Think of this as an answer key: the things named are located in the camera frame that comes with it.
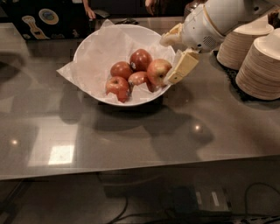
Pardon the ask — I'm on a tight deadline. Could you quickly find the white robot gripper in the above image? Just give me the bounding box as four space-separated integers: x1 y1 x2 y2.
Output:
159 3 225 85

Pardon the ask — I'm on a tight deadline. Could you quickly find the yellow-red apple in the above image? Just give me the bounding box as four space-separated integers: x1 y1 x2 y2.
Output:
147 59 172 87

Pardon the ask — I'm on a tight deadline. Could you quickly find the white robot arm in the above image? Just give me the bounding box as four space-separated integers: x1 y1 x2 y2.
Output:
159 0 280 85

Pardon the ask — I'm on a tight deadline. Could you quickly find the dark red apple top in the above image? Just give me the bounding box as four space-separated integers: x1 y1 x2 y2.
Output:
129 49 152 72

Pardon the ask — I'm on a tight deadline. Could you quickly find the red apple centre front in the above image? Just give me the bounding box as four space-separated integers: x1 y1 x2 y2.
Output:
128 71 157 93

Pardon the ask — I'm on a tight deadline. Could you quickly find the white ceramic bowl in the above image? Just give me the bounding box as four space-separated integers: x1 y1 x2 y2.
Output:
72 24 177 107

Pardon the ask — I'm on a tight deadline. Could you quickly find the dark object behind bowl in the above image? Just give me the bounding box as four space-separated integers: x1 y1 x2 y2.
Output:
115 18 139 25

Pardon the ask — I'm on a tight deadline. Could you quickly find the red apple at left-middle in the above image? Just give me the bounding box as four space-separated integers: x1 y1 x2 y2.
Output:
110 61 133 80

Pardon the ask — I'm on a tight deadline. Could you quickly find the red apple front left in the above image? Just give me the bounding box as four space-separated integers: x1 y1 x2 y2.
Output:
105 76 130 102

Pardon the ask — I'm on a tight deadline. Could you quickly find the left stack of paper bowls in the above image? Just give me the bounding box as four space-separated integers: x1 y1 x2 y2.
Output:
217 16 274 70

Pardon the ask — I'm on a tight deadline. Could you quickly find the stack of paper bowls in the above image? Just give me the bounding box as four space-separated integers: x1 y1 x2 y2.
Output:
235 28 280 101
217 16 274 70

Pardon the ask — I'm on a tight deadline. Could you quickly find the black tray mat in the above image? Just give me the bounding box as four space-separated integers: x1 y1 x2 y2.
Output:
218 48 280 101

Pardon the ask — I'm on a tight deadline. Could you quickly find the white paper liner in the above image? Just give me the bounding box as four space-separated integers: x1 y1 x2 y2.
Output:
56 19 183 103

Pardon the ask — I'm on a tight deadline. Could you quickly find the right stack of paper bowls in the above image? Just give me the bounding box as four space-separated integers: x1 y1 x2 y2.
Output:
235 28 280 101

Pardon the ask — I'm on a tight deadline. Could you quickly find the black power adapter under table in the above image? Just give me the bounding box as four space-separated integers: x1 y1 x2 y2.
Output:
171 185 232 216

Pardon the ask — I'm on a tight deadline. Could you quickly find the black cable under table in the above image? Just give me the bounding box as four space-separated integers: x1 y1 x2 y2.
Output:
95 171 280 224

